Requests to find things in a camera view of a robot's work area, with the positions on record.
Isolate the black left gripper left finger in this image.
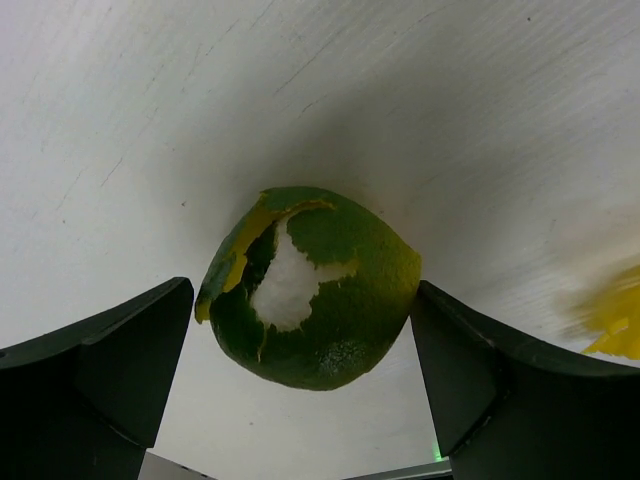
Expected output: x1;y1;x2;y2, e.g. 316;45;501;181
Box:
1;277;194;479

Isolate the yellow fake lemon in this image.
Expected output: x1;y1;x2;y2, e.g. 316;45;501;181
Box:
557;264;639;361

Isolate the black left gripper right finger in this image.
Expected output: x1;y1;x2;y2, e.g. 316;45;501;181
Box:
410;282;639;480

